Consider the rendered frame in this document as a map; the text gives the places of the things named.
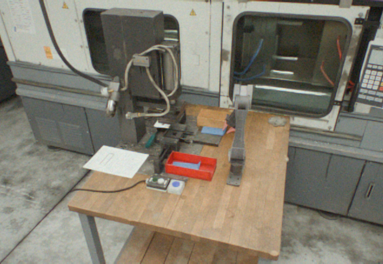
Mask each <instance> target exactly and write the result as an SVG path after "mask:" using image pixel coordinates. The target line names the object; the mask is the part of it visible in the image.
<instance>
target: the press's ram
mask: <svg viewBox="0 0 383 264"><path fill-rule="evenodd" d="M168 100H169V103H170V109H169V112H168V113H167V114H165V115H162V116H158V117H157V119H158V123H161V125H164V124H171V125H176V123H177V122H178V120H179V118H180V117H181V115H182V114H183V113H184V112H185V109H186V105H185V101H183V100H177V101H175V100H170V99H168ZM136 102H137V105H139V106H144V107H153V108H161V109H163V111H162V112H161V113H164V112H165V111H167V107H168V105H167V101H166V100H165V99H164V100H163V99H162V98H160V99H157V98H148V97H140V98H139V99H138V100H137V101H136Z"/></svg>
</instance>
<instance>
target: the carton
mask: <svg viewBox="0 0 383 264"><path fill-rule="evenodd" d="M227 114H228V115H230V114H231V113H228V112H223V111H214V110H210V109H205V108H202V109H201V111H200V112H199V114H198V116H197V127H199V126H207V127H211V128H221V129H223V128H224V123H225V118H226V115H227ZM230 128H231V126H229V125H227V130H226V131H229V129H230Z"/></svg>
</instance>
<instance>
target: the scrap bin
mask: <svg viewBox="0 0 383 264"><path fill-rule="evenodd" d="M173 162H178V163H190V164H198V163H199V162H201V164H200V166H199V169H198V170H196V169H191V168H187V167H180V166H174V165H173ZM215 169H216V158H212V157H206V156H198V155H195V154H188V153H181V152H177V151H172V153H171V155H170V157H169V158H168V160H167V162H166V163H165V172H166V173H170V174H176V175H180V176H183V177H189V178H193V179H199V180H205V181H209V182H210V181H211V180H212V178H213V175H214V171H215Z"/></svg>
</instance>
